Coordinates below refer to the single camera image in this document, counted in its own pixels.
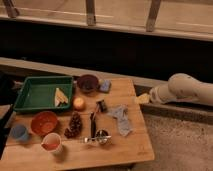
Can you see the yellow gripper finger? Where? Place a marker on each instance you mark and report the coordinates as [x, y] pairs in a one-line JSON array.
[[143, 98]]

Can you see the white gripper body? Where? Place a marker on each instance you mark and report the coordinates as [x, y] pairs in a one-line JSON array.
[[157, 94]]

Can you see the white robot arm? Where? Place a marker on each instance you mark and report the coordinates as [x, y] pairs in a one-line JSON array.
[[179, 88]]

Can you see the grey blue cloth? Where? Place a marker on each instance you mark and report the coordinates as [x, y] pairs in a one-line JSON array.
[[120, 114]]

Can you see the blue sponge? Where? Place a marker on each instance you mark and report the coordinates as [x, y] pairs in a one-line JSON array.
[[105, 86]]

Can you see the black small brush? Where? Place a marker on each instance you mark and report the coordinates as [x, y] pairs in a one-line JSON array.
[[101, 107]]

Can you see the small metal cup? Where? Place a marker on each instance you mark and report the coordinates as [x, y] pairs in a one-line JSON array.
[[101, 133]]

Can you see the silver spoon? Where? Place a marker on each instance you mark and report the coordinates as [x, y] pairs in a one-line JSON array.
[[96, 138]]

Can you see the dark brown bowl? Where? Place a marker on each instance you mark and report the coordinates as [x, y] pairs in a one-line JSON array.
[[88, 83]]

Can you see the dark grape bunch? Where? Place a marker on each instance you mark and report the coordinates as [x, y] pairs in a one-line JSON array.
[[75, 126]]

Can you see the orange bowl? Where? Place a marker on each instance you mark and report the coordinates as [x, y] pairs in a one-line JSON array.
[[44, 122]]

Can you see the white cup red inside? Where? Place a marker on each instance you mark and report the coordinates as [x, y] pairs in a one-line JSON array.
[[52, 143]]

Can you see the green plastic tray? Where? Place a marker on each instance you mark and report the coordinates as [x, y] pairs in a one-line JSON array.
[[38, 94]]

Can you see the blue cup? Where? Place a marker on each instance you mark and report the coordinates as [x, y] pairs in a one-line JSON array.
[[19, 133]]

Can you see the black handled spatula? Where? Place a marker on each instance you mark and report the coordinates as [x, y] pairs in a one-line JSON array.
[[92, 124]]

